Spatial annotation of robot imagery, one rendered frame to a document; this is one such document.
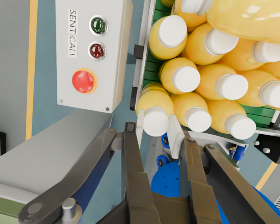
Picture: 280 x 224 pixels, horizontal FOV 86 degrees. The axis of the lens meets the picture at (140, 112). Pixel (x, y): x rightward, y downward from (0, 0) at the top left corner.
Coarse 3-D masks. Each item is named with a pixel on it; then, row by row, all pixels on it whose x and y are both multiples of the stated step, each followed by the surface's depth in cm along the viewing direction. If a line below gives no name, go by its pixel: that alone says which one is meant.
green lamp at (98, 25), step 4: (92, 20) 21; (96, 20) 21; (100, 20) 21; (92, 24) 21; (96, 24) 21; (100, 24) 21; (104, 24) 22; (92, 28) 22; (96, 28) 21; (100, 28) 21; (104, 28) 22; (96, 32) 22; (100, 32) 22
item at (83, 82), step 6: (78, 72) 24; (84, 72) 23; (72, 78) 24; (78, 78) 24; (84, 78) 24; (90, 78) 24; (78, 84) 24; (84, 84) 24; (90, 84) 24; (78, 90) 24; (84, 90) 24; (90, 90) 24
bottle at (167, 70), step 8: (168, 64) 28; (176, 64) 26; (184, 64) 25; (192, 64) 26; (160, 72) 33; (168, 72) 26; (160, 80) 34; (168, 80) 27; (168, 88) 28; (176, 88) 26
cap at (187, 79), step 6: (180, 72) 23; (186, 72) 23; (192, 72) 23; (198, 72) 23; (174, 78) 24; (180, 78) 23; (186, 78) 23; (192, 78) 23; (198, 78) 23; (180, 84) 23; (186, 84) 23; (192, 84) 23; (198, 84) 23; (180, 90) 24; (186, 90) 23; (192, 90) 23
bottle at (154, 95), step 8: (144, 88) 35; (152, 88) 30; (160, 88) 31; (144, 96) 26; (152, 96) 25; (160, 96) 25; (168, 96) 27; (136, 104) 28; (144, 104) 24; (152, 104) 24; (160, 104) 24; (168, 104) 24; (136, 112) 26; (144, 112) 23; (168, 112) 24
